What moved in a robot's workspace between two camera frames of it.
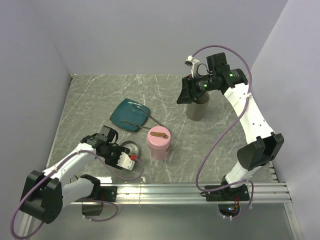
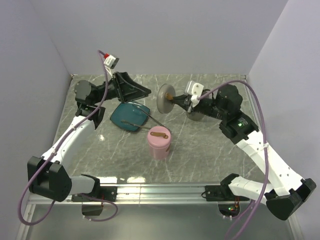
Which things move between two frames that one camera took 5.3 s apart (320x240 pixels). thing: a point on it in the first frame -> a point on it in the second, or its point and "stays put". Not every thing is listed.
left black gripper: x=120 y=149 -> x=126 y=89
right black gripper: x=189 y=90 -> x=184 y=101
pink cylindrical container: x=158 y=139 stays put
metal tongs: x=129 y=123 stays put
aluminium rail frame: x=274 y=193 stays put
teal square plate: x=126 y=111 stays put
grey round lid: x=134 y=149 -> x=165 y=105
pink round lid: x=158 y=137 stays put
